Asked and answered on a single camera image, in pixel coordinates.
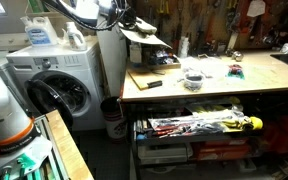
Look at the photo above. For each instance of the flat wooden board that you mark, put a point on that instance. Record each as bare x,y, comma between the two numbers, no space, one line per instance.
140,78

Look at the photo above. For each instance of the red boxes under bench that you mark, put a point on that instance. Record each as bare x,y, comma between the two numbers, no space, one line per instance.
220,150

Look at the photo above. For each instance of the small white detergent bottle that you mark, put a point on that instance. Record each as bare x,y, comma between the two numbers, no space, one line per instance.
74,38

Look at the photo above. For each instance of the slim white bottle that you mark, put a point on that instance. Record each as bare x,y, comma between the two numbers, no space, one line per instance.
184,46

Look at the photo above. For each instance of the white front-load washing machine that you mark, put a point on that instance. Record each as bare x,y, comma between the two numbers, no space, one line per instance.
67,66

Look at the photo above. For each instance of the yellow glove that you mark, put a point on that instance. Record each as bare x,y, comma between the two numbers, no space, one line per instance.
255,123

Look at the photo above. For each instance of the shallow wooden tray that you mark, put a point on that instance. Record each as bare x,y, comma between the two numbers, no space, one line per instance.
170,65

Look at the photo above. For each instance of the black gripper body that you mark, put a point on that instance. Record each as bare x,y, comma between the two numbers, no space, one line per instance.
124,16

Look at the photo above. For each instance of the white storage bins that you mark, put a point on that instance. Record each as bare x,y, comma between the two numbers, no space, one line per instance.
164,154

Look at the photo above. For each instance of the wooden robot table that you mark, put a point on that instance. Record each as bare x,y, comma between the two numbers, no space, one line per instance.
67,146

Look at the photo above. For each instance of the shiny metal balls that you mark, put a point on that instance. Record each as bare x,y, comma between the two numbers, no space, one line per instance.
238,56

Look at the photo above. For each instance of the wooden top workbench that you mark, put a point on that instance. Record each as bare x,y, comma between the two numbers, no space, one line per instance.
267,76

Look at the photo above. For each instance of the clear plastic bags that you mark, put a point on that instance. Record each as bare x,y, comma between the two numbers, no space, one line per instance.
207,66

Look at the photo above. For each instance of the pegboard with hanging tools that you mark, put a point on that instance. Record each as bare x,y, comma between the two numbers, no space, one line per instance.
217,20

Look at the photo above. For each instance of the black marker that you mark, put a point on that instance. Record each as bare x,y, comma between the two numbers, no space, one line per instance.
154,84

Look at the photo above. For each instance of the robot mount with green clamps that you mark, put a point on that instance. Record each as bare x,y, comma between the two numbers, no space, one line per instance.
24,160

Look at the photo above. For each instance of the large white detergent jug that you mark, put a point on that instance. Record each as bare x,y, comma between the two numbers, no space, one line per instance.
39,33

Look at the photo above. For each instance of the plastic bag of tools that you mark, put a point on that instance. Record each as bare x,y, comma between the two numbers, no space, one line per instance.
190,125

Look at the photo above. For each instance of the small colourful toy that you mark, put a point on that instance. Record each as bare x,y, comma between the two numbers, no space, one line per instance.
235,71

